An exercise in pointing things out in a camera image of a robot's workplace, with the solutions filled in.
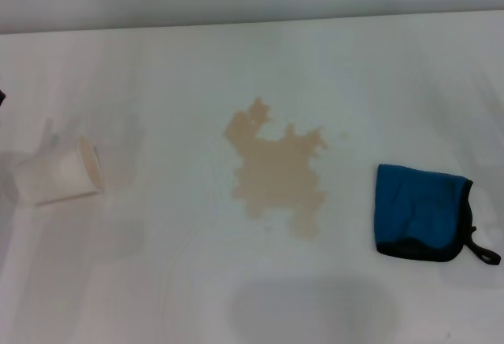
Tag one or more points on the white paper cup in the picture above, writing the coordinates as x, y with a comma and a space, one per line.
59, 174

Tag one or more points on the brown water stain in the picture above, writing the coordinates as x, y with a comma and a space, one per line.
275, 171

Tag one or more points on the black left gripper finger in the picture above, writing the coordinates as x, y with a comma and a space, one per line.
1, 97

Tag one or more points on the blue rag with black trim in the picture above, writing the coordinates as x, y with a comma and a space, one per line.
413, 210

